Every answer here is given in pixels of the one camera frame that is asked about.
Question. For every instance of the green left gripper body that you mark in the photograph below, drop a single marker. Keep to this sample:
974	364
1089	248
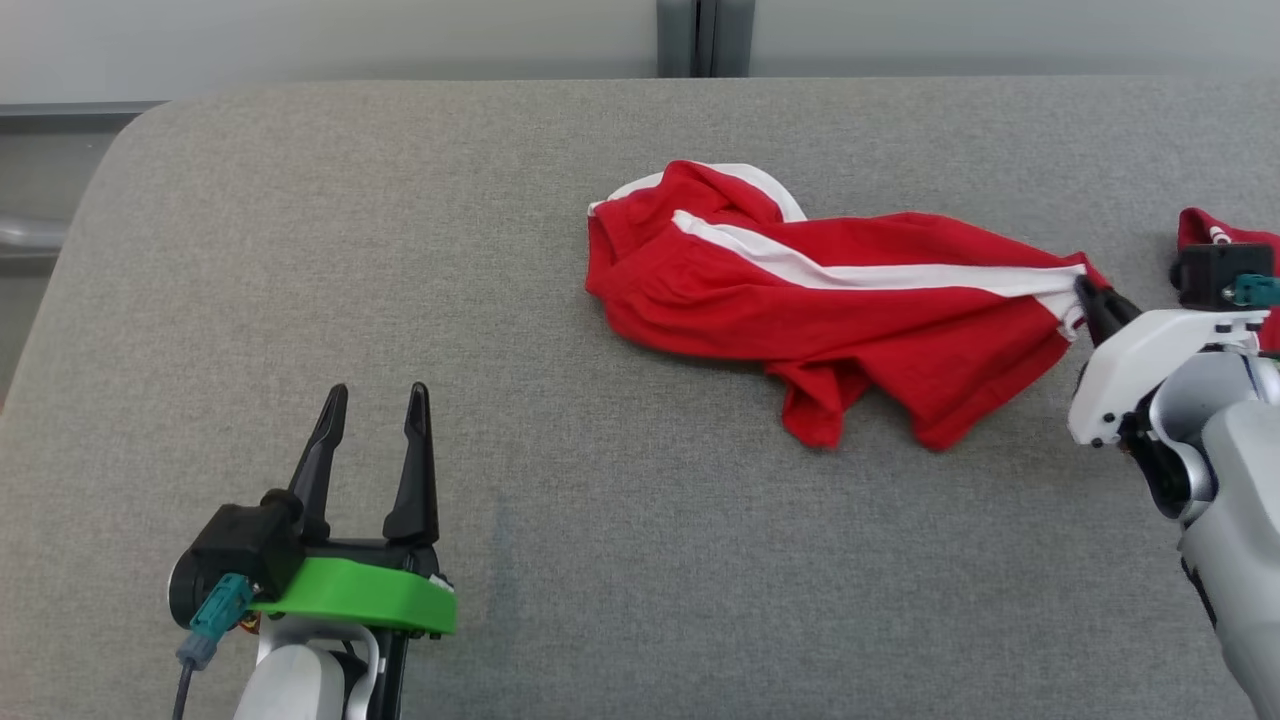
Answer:
370	595

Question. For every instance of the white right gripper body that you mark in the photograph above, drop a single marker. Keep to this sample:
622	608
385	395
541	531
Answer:
1130	350

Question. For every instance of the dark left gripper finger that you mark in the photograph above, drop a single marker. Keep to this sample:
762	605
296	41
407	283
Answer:
415	480
320	470

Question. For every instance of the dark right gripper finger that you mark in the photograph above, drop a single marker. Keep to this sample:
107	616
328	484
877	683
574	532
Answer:
1120	308
1098	322

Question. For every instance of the red white basketball jersey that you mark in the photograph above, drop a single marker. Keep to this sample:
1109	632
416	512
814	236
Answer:
1200	230

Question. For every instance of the red shorts with white stripe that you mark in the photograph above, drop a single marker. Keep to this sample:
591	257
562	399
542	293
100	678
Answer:
850	320

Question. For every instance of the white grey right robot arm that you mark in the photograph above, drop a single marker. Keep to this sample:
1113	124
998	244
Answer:
1235	500

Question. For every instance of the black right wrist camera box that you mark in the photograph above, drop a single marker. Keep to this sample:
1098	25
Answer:
1215	272

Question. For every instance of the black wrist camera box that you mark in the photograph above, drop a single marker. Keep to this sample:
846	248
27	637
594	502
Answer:
1215	272
240	540

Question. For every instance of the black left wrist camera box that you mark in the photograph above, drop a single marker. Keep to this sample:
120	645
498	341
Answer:
240	540

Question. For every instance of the grey vertical post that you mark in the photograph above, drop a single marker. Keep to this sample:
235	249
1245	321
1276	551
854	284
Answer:
705	35

